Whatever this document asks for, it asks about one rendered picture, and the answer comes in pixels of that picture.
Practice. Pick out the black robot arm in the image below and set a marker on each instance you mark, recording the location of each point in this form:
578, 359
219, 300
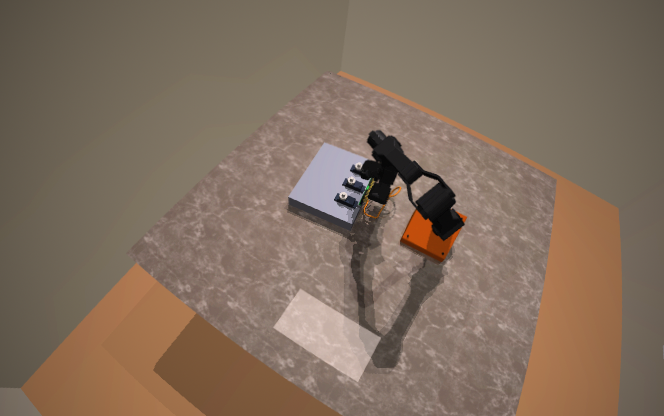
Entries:
435, 204

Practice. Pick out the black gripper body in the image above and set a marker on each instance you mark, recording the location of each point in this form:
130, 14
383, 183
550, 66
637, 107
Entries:
380, 193

